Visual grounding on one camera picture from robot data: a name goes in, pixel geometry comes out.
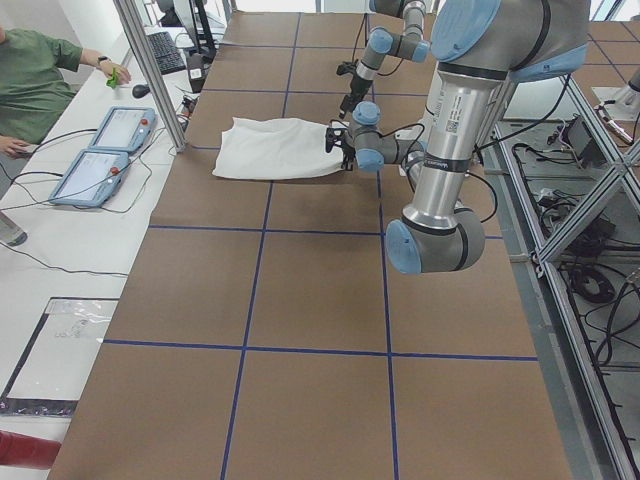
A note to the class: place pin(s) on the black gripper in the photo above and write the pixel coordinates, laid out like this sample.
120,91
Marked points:
356,87
346,152

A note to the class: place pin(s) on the white long-sleeve printed shirt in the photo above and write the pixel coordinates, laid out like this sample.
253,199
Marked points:
276,149

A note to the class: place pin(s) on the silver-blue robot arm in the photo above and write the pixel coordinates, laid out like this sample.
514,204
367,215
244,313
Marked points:
477,45
409,45

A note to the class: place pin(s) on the black keyboard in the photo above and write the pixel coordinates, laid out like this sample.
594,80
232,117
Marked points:
168,57

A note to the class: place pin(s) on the brown paper table cover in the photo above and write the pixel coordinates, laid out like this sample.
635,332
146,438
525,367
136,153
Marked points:
262,334

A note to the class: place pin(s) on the black computer mouse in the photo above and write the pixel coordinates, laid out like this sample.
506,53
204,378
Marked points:
140,90

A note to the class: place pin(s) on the far blue teach pendant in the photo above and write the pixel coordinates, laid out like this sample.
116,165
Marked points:
124,129

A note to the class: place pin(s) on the blue teach pendant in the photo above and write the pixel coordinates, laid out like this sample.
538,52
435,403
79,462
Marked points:
91,179
124,129

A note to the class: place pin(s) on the black control box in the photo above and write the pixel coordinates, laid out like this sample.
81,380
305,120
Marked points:
577,135

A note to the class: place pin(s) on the green plastic clip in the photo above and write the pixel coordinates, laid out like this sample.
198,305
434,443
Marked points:
113,80

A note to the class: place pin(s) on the near blue teach pendant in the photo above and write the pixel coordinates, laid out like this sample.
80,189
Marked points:
91,179

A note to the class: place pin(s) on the person in green shirt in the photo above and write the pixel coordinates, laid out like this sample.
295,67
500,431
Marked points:
34,93

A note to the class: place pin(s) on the plastic-bagged white garment package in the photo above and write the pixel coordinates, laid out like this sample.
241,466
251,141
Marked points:
49,376

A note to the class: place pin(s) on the red object at edge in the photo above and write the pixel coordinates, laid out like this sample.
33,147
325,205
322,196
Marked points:
25,451

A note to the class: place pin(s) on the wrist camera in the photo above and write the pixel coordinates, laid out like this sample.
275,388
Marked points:
334,138
347,68

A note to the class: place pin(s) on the aluminium frame rail structure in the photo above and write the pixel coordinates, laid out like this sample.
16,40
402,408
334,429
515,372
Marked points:
581,228

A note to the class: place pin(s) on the aluminium frame post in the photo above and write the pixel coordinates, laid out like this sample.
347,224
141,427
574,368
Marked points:
139,43

